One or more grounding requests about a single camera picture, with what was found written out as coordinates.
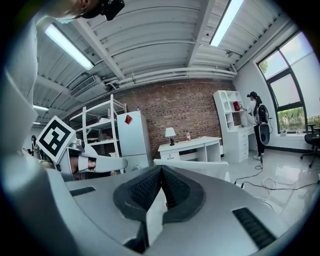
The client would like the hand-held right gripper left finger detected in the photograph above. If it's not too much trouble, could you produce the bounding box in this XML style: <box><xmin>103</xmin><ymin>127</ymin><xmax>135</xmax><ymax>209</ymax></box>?
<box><xmin>112</xmin><ymin>164</ymin><xmax>163</xmax><ymax>254</ymax></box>

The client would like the person's head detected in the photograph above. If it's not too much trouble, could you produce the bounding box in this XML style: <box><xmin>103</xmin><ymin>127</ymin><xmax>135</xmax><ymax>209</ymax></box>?
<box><xmin>53</xmin><ymin>0</ymin><xmax>92</xmax><ymax>20</ymax></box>

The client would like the black floor cable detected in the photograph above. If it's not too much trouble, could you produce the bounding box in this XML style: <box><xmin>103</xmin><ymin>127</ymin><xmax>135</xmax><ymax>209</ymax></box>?
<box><xmin>233</xmin><ymin>156</ymin><xmax>264</xmax><ymax>186</ymax></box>
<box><xmin>241</xmin><ymin>179</ymin><xmax>320</xmax><ymax>192</ymax></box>

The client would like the long ceiling light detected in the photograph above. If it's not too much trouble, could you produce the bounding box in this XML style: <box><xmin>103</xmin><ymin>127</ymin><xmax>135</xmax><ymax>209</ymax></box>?
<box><xmin>44</xmin><ymin>23</ymin><xmax>95</xmax><ymax>71</ymax></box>
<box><xmin>209</xmin><ymin>0</ymin><xmax>245</xmax><ymax>47</ymax></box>

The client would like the black office chair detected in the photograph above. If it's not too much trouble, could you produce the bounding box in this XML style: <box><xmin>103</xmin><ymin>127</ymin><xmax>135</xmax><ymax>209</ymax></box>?
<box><xmin>299</xmin><ymin>123</ymin><xmax>320</xmax><ymax>169</ymax></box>

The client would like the black head-worn camera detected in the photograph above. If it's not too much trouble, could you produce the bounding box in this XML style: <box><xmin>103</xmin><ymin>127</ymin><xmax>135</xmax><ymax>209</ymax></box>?
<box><xmin>82</xmin><ymin>0</ymin><xmax>126</xmax><ymax>22</ymax></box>

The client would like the black frame window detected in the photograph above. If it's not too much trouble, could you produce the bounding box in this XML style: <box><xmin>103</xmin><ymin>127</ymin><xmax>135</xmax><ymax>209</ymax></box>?
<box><xmin>256</xmin><ymin>29</ymin><xmax>320</xmax><ymax>136</ymax></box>

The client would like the person's left hand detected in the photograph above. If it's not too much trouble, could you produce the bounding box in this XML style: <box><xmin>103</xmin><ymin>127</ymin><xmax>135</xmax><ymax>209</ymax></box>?
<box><xmin>69</xmin><ymin>149</ymin><xmax>98</xmax><ymax>174</ymax></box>

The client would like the ceiling air conditioner unit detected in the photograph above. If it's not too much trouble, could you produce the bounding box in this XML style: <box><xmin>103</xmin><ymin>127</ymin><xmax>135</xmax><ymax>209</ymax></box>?
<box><xmin>68</xmin><ymin>74</ymin><xmax>108</xmax><ymax>101</ymax></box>

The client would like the white desk with drawers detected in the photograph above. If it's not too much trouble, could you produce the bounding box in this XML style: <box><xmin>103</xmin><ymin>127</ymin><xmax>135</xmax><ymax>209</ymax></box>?
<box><xmin>157</xmin><ymin>136</ymin><xmax>223</xmax><ymax>162</ymax></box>

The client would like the white metal shelf rack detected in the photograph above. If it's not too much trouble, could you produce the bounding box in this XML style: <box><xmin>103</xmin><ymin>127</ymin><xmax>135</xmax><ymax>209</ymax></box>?
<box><xmin>68</xmin><ymin>94</ymin><xmax>127</xmax><ymax>173</ymax></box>

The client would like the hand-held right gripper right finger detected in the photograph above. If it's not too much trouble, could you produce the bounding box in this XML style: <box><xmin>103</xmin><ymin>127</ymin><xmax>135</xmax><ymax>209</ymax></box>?
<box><xmin>161</xmin><ymin>165</ymin><xmax>206</xmax><ymax>225</ymax></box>

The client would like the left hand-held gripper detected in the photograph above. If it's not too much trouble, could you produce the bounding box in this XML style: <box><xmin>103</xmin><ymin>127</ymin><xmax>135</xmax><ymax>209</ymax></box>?
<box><xmin>36</xmin><ymin>115</ymin><xmax>128</xmax><ymax>173</ymax></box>

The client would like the white shade table lamp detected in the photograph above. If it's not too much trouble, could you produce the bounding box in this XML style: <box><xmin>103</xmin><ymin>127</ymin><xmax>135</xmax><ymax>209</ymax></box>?
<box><xmin>164</xmin><ymin>127</ymin><xmax>177</xmax><ymax>147</ymax></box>

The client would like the person's torso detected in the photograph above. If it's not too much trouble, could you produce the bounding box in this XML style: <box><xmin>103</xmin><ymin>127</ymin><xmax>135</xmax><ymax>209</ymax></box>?
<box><xmin>3</xmin><ymin>14</ymin><xmax>41</xmax><ymax>156</ymax></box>

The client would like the white bookcase desk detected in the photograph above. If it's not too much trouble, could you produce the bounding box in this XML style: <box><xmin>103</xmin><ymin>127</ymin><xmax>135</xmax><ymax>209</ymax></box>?
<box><xmin>212</xmin><ymin>89</ymin><xmax>258</xmax><ymax>163</ymax></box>

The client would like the white coiled cable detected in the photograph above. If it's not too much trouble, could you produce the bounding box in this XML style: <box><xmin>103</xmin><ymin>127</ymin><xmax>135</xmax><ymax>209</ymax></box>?
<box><xmin>261</xmin><ymin>177</ymin><xmax>301</xmax><ymax>201</ymax></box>

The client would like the grey refrigerator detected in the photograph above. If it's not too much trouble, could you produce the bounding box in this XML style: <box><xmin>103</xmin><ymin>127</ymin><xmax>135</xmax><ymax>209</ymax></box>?
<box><xmin>116</xmin><ymin>111</ymin><xmax>153</xmax><ymax>173</ymax></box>

